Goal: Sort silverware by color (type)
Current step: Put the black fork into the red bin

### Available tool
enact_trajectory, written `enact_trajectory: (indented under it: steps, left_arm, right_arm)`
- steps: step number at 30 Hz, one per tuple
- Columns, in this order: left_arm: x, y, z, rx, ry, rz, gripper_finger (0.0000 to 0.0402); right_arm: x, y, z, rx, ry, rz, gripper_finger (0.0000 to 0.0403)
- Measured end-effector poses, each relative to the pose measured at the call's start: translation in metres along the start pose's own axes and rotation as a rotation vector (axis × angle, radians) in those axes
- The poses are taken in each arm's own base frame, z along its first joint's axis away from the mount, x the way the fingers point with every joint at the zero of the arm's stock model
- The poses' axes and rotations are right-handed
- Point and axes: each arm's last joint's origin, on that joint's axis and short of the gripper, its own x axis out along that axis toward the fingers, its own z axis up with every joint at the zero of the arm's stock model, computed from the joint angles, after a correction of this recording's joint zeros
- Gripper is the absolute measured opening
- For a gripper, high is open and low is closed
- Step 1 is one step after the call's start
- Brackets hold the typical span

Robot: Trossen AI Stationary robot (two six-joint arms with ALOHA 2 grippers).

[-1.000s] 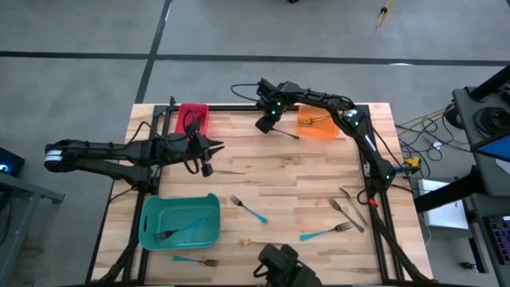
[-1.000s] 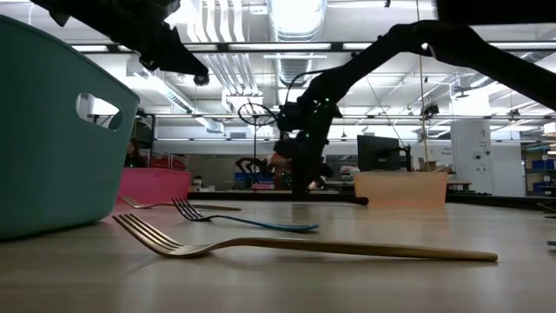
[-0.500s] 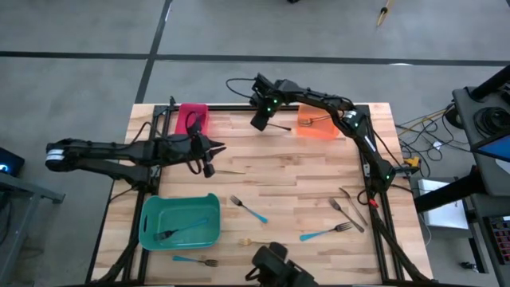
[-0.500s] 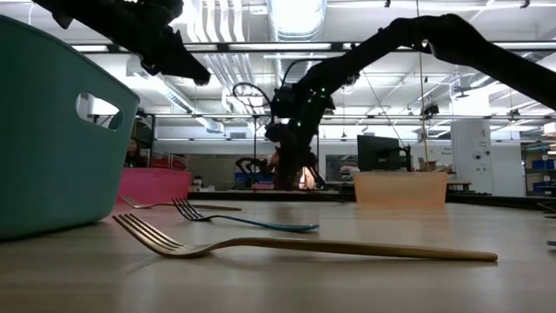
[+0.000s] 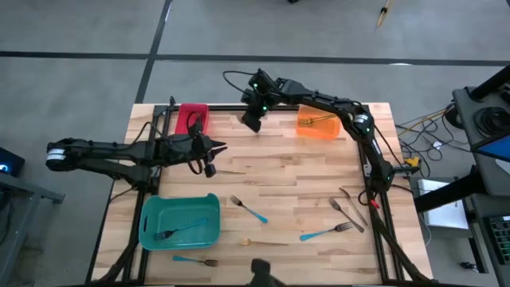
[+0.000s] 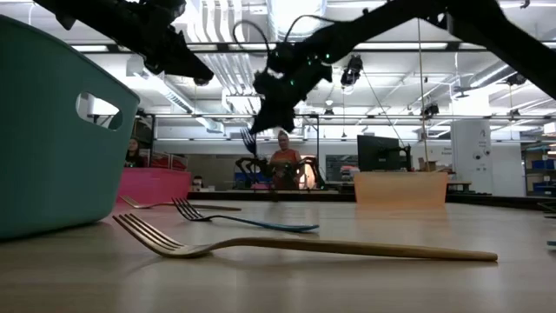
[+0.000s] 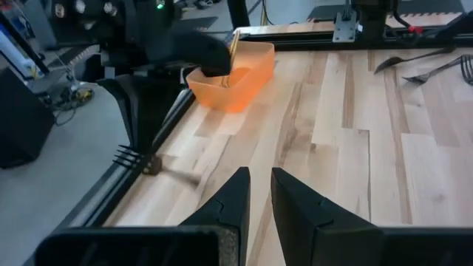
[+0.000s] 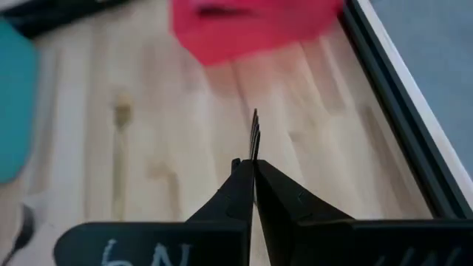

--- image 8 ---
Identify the gold fork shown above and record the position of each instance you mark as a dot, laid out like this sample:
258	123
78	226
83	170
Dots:
122	111

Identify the black fork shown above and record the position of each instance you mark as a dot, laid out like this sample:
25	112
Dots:
255	136

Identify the black aluminium table frame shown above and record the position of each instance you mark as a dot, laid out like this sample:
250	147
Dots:
401	111

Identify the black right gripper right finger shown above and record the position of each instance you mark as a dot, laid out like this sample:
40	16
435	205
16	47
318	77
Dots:
332	244

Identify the teal plastic bin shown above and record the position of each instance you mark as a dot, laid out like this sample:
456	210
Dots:
16	103

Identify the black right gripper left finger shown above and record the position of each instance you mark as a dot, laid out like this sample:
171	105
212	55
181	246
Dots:
166	244

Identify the red plastic bin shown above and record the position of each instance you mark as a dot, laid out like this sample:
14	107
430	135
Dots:
251	33

